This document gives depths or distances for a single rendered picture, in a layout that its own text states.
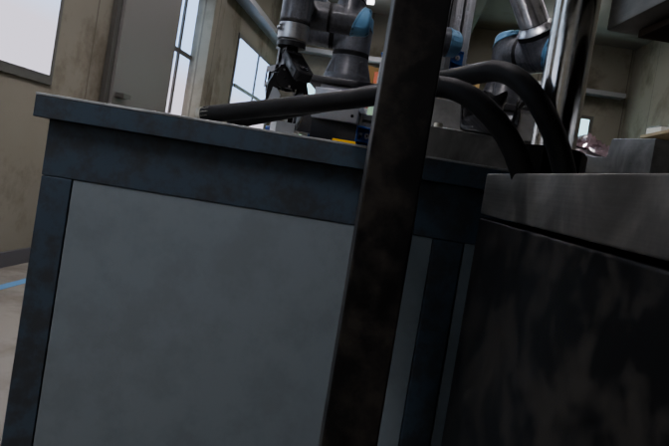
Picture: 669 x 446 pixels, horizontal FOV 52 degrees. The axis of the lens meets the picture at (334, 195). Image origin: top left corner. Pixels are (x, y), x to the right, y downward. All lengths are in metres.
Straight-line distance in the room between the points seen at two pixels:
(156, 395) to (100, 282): 0.21
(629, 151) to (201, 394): 0.92
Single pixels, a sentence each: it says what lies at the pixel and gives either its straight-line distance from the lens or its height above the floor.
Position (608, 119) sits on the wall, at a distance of 10.18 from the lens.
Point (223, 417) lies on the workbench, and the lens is 1.18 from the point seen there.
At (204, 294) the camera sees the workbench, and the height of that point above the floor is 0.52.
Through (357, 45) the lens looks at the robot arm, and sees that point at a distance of 2.16.
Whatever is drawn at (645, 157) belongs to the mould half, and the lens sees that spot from 1.41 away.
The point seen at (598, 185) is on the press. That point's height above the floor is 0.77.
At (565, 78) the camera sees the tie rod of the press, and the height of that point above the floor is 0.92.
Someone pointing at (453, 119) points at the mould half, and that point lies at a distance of 1.35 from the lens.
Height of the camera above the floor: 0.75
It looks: 2 degrees down
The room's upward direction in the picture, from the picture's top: 9 degrees clockwise
